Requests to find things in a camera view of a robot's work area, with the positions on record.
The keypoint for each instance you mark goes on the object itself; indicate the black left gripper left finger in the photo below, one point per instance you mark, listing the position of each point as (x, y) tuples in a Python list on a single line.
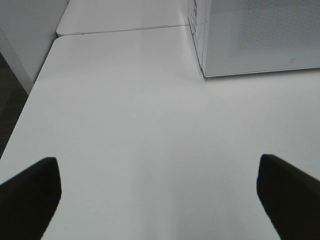
[(28, 201)]

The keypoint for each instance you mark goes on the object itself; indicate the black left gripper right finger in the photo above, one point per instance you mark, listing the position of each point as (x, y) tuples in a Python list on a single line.
[(290, 198)]

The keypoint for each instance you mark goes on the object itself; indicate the white microwave oven body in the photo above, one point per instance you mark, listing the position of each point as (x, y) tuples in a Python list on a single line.
[(199, 13)]

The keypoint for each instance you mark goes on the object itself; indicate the white microwave door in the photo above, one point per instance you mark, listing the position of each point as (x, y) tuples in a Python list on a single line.
[(257, 36)]

